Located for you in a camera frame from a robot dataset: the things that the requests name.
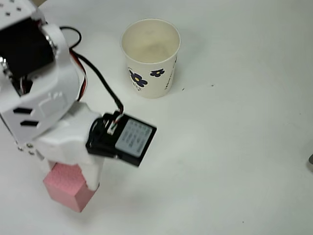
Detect red white black wire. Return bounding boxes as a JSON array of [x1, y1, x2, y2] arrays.
[[69, 48, 89, 101]]

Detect black servo cable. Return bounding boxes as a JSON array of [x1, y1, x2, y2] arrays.
[[59, 26, 126, 135]]

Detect pink foam block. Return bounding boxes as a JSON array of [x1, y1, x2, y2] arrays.
[[43, 163, 100, 213]]

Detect white paper cup purple flowers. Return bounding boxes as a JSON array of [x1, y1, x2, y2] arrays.
[[120, 18, 182, 99]]

